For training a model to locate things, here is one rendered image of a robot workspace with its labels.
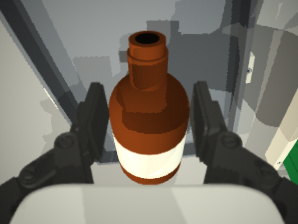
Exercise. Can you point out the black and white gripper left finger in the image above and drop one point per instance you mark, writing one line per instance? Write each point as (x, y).
(73, 152)

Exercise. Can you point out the brown glass bottle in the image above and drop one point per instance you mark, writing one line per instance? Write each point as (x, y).
(149, 112)

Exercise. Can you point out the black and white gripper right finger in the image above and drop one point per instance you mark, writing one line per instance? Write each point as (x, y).
(228, 162)

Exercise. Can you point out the green divided crate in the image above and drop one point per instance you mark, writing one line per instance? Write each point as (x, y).
(291, 163)

